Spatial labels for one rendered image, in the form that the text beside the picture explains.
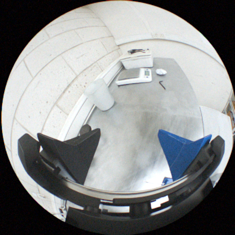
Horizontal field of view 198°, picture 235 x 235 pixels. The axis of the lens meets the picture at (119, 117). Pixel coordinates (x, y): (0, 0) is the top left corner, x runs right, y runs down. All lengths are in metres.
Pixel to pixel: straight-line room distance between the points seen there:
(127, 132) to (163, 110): 0.18
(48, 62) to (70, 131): 0.43
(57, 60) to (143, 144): 0.62
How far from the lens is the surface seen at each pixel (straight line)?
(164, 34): 1.04
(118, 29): 1.15
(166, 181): 0.28
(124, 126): 0.34
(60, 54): 0.56
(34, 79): 0.49
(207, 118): 0.45
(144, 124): 0.32
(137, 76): 0.52
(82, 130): 0.37
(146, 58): 0.71
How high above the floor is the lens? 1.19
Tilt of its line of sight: 50 degrees down
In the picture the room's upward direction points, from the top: 36 degrees counter-clockwise
